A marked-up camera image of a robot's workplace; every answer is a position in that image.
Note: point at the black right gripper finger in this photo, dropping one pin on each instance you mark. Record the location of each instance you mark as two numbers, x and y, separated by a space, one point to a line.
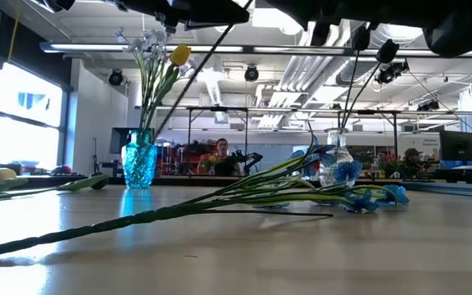
321 34

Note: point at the white artificial flower bunch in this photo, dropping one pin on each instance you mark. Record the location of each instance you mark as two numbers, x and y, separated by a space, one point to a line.
150 94

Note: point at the blue artificial flower bunch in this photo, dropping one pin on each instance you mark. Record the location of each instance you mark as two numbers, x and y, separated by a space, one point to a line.
158 214

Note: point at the black background robot arm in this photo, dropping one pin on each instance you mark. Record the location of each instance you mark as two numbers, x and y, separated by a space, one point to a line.
248 157

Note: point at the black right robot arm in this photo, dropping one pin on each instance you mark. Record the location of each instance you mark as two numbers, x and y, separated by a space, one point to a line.
465 28

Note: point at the clear glass vase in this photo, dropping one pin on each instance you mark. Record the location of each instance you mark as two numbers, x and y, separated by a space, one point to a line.
337 139

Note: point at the background red flower vase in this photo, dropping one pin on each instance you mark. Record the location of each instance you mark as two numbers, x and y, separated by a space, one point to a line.
388 162

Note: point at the background yellow flower vase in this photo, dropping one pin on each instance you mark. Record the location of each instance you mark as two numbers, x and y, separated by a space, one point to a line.
211 162

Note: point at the blue glass vase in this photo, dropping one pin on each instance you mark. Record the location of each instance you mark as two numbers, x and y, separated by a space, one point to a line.
139 164

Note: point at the long ceiling light strip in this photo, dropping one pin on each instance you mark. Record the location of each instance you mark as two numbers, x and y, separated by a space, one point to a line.
301 51
88 47

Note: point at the black ceiling spotlight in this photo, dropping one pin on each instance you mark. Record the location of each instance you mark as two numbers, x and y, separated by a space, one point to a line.
427 105
116 77
251 73

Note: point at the person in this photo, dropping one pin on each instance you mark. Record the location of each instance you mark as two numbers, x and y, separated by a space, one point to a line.
413 155
221 147

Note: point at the dark background monitor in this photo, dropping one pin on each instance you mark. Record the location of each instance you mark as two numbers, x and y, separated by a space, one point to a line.
117 139

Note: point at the black computer monitor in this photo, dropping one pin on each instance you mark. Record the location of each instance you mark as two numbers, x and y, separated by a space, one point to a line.
457 145

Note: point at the thin black stand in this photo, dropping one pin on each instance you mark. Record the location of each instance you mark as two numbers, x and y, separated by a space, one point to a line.
95 157

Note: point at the large bright window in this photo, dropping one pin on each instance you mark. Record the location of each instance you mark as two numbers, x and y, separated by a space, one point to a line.
27 131

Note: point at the black ceiling camera cluster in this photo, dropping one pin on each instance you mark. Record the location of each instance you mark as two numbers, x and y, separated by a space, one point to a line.
391 71

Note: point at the black background rig frame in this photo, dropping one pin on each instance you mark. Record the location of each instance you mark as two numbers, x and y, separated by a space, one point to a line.
217 109
367 111

